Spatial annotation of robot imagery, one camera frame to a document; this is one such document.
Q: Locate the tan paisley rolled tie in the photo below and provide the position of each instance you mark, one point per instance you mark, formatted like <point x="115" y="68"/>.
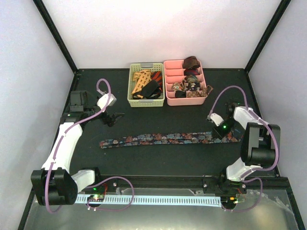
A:
<point x="177" y="86"/>

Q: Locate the dark floral rolled tie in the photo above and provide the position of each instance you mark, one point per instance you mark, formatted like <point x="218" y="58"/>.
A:
<point x="192" y="86"/>

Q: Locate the navy floral tie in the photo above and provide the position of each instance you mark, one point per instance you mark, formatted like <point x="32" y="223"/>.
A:
<point x="168" y="139"/>

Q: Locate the left black frame post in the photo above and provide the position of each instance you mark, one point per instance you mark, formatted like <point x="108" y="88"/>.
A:
<point x="55" y="33"/>

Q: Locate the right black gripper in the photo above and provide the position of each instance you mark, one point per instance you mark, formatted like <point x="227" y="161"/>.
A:
<point x="220" y="134"/>

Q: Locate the controller board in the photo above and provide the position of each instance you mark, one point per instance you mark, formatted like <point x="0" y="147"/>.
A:
<point x="231" y="200"/>
<point x="96" y="198"/>

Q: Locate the green floral rolled tie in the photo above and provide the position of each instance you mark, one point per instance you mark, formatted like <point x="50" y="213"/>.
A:
<point x="191" y="79"/>

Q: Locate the red black striped tie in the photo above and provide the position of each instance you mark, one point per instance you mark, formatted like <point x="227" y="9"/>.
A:
<point x="157" y="76"/>

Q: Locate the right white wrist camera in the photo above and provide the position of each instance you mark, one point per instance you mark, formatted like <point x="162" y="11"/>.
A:
<point x="215" y="119"/>

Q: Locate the clear acrylic sheet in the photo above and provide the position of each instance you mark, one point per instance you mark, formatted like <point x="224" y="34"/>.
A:
<point x="273" y="212"/>

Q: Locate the orange patterned tie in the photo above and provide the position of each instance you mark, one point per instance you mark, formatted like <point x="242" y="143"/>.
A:
<point x="141" y="78"/>

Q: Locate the black rolled tie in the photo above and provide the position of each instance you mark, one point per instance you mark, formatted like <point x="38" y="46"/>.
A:
<point x="180" y="94"/>

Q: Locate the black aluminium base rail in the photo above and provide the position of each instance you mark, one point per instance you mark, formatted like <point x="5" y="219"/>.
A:
<point x="208" y="184"/>

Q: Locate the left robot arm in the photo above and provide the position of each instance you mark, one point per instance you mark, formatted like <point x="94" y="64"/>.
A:
<point x="53" y="184"/>

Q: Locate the right controller board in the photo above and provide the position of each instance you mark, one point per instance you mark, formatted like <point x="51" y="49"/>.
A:
<point x="231" y="200"/>

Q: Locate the red blue rolled tie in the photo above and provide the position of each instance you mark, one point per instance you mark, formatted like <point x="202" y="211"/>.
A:
<point x="188" y="72"/>

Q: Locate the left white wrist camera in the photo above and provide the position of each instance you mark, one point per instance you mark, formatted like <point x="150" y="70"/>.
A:
<point x="106" y="100"/>

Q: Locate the black frame post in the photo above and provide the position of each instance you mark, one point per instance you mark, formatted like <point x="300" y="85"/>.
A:
<point x="55" y="33"/>
<point x="283" y="5"/>

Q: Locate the light blue slotted cable duct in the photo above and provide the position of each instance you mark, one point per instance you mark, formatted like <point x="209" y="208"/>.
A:
<point x="160" y="200"/>

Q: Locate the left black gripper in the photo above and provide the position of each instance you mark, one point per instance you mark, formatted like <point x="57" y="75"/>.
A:
<point x="112" y="120"/>

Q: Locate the brown dotted rolled tie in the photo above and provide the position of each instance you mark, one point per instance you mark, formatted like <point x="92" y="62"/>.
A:
<point x="204" y="93"/>

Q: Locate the pink divided organizer tray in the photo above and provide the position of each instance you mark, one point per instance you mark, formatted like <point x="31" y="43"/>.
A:
<point x="175" y="73"/>

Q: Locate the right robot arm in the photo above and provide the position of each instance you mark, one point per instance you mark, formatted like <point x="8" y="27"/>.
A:
<point x="260" y="143"/>

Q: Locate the green plastic basket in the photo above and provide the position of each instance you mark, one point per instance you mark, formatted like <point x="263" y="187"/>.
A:
<point x="134" y="67"/>

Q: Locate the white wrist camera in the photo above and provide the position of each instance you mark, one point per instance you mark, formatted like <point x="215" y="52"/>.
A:
<point x="106" y="100"/>
<point x="215" y="119"/>

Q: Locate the right black frame post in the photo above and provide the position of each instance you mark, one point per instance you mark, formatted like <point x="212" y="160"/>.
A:
<point x="283" y="5"/>

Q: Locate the left controller board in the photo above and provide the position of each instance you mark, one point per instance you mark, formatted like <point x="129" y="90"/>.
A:
<point x="96" y="198"/>

